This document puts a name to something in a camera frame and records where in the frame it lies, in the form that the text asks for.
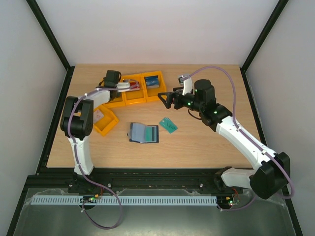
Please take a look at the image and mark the blue leather card holder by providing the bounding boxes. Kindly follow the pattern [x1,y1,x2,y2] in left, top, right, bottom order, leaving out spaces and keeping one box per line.
[127,122,146,144]

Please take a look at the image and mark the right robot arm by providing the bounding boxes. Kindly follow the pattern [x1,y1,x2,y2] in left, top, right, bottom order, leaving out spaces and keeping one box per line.
[157,79,292,199]

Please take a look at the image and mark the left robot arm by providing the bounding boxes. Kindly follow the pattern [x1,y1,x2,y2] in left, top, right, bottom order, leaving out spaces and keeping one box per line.
[60,70,121,176]

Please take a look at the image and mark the teal VIP card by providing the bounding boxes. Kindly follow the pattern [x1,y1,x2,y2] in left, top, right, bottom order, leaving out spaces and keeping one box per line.
[159,117,178,134]

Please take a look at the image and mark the blue cards stack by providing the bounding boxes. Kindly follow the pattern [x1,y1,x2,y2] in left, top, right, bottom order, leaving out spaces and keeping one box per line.
[144,75,160,89]

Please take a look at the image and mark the teal card in holder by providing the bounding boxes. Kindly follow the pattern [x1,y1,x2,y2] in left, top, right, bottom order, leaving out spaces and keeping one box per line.
[145,125,159,143]

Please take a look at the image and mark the red cards stack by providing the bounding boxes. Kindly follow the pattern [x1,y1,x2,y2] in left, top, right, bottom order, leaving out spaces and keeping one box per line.
[128,82,140,91]

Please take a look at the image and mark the white pink cards stack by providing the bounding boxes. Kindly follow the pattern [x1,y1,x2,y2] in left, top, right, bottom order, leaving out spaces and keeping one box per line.
[93,109,104,123]

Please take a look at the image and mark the yellow bin right of row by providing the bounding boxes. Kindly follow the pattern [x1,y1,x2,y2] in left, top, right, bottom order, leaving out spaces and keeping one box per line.
[141,71,166,102]

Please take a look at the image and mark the yellow bin of row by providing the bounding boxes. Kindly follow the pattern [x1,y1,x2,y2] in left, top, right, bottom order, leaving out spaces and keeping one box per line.
[141,71,166,102]
[122,74,146,105]
[101,77,125,108]

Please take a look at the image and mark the yellow bin middle of row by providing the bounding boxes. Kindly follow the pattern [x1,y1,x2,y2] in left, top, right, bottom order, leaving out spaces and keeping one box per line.
[122,74,146,105]

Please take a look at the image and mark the yellow bin leftmost of row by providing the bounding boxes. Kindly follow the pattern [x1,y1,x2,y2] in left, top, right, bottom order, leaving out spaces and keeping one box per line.
[101,77,125,108]

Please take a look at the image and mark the separate yellow bin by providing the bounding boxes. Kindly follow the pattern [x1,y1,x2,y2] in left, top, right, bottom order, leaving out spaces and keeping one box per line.
[94,105,119,136]

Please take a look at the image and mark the right controller board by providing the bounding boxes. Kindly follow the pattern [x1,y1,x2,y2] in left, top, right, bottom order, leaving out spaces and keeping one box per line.
[217,196,240,209]

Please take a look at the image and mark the controller board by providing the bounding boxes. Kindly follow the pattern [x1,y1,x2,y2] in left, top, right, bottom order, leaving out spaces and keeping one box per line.
[79,194,102,204]
[217,196,240,209]

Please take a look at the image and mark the left controller board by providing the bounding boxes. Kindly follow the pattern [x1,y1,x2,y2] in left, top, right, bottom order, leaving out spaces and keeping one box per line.
[79,194,102,204]

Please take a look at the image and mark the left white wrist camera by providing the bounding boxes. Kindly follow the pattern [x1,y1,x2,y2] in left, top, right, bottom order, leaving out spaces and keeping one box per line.
[116,82,131,92]

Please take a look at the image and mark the light blue slotted cable duct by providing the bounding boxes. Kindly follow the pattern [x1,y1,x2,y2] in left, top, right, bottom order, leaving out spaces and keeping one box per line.
[31,195,217,206]

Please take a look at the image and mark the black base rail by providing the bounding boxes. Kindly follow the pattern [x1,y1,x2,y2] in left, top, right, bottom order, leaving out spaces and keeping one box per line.
[67,167,243,195]

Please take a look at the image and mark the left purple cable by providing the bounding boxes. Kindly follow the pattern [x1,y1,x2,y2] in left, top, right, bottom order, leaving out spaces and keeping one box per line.
[66,78,138,230]

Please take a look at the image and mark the right black frame post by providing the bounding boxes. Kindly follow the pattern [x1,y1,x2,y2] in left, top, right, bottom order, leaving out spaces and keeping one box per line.
[240,0,290,72]

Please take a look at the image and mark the black frame post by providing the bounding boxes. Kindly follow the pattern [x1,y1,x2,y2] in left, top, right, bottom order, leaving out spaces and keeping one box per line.
[26,0,74,72]
[240,0,290,72]

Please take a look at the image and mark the left black frame post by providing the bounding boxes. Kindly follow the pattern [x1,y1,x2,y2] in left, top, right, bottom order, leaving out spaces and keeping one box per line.
[26,0,74,72]

